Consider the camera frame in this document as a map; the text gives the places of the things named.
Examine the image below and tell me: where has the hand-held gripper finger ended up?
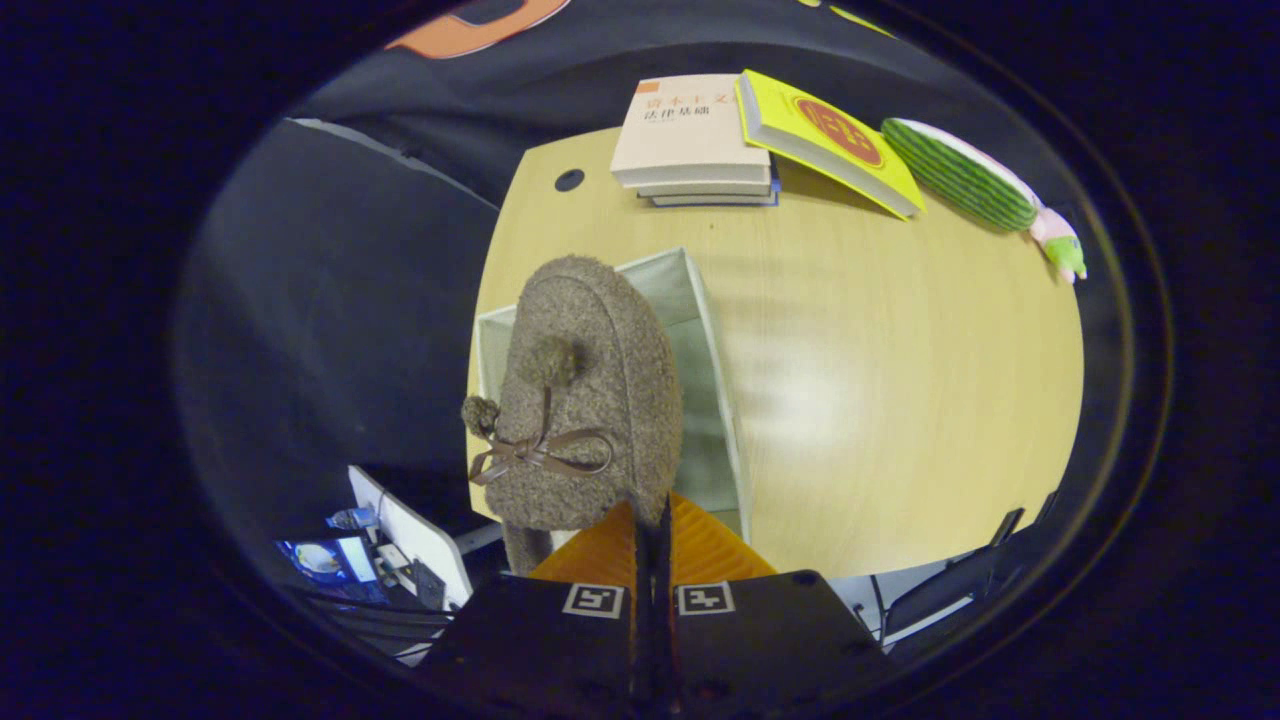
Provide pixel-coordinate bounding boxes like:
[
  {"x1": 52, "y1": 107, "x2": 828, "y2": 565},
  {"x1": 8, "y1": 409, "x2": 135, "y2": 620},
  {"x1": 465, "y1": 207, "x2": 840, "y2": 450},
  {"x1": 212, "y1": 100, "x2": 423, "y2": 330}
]
[
  {"x1": 654, "y1": 491, "x2": 898, "y2": 711},
  {"x1": 423, "y1": 498, "x2": 656, "y2": 711}
]

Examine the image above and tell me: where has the grey-green fabric storage box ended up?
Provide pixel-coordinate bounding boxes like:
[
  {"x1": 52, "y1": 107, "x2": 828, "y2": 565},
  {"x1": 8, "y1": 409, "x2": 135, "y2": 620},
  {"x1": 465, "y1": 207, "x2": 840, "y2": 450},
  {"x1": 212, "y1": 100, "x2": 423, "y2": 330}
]
[{"x1": 465, "y1": 247, "x2": 753, "y2": 556}]

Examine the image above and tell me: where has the brown fuzzy shoe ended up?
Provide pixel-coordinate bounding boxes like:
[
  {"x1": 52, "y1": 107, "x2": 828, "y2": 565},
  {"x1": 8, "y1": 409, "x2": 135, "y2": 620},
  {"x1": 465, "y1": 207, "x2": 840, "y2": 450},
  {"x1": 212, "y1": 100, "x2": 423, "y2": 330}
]
[{"x1": 462, "y1": 255, "x2": 685, "y2": 577}]

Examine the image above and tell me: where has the white flat panel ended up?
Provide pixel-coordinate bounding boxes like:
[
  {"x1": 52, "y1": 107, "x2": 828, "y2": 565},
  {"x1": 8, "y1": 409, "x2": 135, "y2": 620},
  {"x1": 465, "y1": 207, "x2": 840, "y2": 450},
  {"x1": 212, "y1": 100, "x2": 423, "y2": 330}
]
[{"x1": 347, "y1": 464, "x2": 474, "y2": 609}]

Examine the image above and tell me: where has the blue cover book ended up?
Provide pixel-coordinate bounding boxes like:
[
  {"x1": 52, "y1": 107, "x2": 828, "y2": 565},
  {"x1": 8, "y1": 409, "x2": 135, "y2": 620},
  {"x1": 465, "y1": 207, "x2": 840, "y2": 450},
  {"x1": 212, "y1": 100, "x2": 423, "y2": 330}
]
[{"x1": 648, "y1": 185, "x2": 783, "y2": 209}]

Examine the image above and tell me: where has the white thin book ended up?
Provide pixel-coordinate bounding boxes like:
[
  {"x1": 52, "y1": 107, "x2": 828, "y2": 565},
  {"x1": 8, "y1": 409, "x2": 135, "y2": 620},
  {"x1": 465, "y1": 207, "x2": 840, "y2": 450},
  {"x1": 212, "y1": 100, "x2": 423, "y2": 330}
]
[{"x1": 636, "y1": 178, "x2": 775, "y2": 199}]

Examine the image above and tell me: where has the beige cover book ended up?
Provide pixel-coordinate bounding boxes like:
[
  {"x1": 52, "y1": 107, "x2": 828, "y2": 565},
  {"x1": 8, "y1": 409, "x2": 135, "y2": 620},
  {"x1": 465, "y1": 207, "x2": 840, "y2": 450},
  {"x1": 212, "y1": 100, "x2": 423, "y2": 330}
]
[{"x1": 609, "y1": 74, "x2": 773, "y2": 189}]

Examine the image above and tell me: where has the yellow cover book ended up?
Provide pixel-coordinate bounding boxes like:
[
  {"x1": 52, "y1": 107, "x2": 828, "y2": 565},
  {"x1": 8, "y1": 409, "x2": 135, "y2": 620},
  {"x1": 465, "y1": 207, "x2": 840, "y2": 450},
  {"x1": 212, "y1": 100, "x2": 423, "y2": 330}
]
[{"x1": 735, "y1": 68, "x2": 927, "y2": 221}]

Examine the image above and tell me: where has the watermelon slice plush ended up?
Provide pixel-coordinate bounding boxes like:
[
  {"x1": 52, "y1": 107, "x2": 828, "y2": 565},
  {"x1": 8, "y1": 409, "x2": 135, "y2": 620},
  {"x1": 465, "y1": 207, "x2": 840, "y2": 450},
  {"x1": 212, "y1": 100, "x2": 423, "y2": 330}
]
[{"x1": 880, "y1": 117, "x2": 1043, "y2": 234}]

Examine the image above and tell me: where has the pink and green plush toy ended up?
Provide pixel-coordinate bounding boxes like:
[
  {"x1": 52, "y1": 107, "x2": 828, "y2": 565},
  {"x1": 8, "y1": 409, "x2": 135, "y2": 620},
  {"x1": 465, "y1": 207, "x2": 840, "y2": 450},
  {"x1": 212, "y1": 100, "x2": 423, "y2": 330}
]
[{"x1": 1029, "y1": 207, "x2": 1089, "y2": 285}]

